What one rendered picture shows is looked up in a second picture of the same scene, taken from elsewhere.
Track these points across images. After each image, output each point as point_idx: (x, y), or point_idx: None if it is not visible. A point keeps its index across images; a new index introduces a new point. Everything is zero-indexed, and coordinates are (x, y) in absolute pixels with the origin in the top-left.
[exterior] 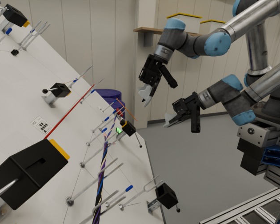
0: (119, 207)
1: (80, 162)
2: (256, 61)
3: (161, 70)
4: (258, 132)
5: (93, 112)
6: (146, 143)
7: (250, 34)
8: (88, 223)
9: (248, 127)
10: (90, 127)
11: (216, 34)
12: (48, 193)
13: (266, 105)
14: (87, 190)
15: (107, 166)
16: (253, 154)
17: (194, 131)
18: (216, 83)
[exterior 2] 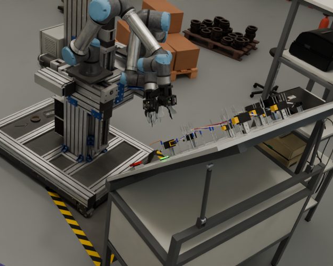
0: (218, 139)
1: (229, 136)
2: (90, 43)
3: None
4: (114, 89)
5: (187, 151)
6: (113, 176)
7: (99, 29)
8: (238, 133)
9: (109, 92)
10: (205, 145)
11: (169, 53)
12: None
13: (89, 70)
14: None
15: (237, 113)
16: (109, 105)
17: None
18: (153, 76)
